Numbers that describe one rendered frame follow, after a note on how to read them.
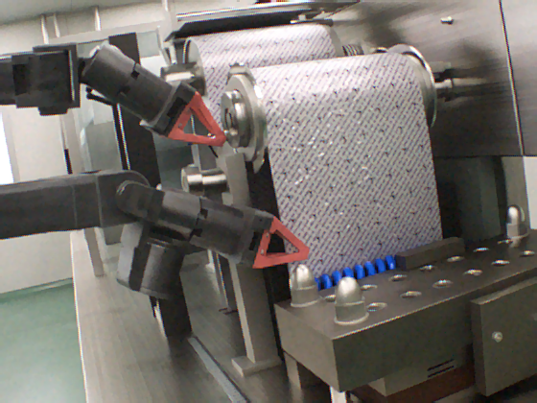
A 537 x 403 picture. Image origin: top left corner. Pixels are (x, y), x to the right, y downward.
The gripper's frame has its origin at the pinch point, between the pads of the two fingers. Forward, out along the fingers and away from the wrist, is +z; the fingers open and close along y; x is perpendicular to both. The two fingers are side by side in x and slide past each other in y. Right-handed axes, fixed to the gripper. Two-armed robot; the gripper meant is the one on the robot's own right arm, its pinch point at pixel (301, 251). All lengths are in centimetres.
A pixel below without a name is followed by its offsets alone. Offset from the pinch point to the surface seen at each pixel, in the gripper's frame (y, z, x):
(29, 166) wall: -556, -66, -16
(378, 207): 0.3, 8.7, 8.4
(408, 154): 0.3, 10.9, 16.6
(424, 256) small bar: 6.4, 13.9, 3.9
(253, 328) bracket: -7.8, 0.1, -12.4
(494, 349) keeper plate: 22.0, 15.7, -3.9
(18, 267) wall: -556, -47, -119
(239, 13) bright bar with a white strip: -30.6, -10.7, 35.9
